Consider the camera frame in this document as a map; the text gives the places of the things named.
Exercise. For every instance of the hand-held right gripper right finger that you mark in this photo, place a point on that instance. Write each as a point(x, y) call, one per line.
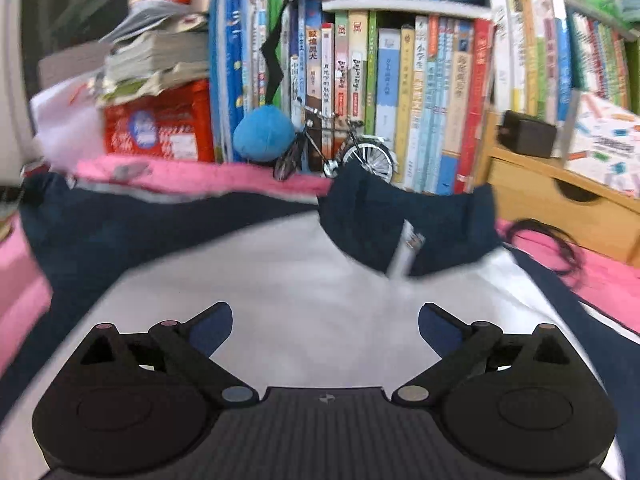
point(440, 327)

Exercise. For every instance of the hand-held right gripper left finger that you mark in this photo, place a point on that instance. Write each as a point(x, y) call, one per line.
point(215, 327)

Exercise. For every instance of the navy and white jacket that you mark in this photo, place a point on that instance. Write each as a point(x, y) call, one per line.
point(300, 285)

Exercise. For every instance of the pink mat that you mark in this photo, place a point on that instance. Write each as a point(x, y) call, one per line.
point(200, 180)

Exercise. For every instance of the wooden drawer box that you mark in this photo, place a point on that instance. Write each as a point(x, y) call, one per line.
point(530, 185)

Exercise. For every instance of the miniature bicycle model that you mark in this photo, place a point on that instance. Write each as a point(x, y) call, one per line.
point(372, 160)

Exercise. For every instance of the blue plush ball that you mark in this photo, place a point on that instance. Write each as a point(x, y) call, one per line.
point(262, 135)

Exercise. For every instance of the small black box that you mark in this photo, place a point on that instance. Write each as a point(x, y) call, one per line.
point(527, 132)

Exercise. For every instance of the red cardboard box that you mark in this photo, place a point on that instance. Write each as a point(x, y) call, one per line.
point(190, 110)

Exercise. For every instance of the white colourful printed box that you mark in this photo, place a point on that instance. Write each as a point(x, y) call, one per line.
point(600, 145)

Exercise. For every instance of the row of colourful books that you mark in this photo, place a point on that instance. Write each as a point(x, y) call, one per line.
point(430, 85)

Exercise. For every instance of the white plastic bag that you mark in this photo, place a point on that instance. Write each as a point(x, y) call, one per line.
point(65, 120)

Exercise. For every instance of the stack of paper booklets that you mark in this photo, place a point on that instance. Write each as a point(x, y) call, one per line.
point(150, 60)

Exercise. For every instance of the white bookshelf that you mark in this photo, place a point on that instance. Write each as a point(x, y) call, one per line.
point(425, 7)

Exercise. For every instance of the white framed window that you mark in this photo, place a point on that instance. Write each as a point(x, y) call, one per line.
point(65, 15)

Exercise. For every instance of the pale blue packet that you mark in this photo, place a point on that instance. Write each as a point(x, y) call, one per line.
point(629, 2)

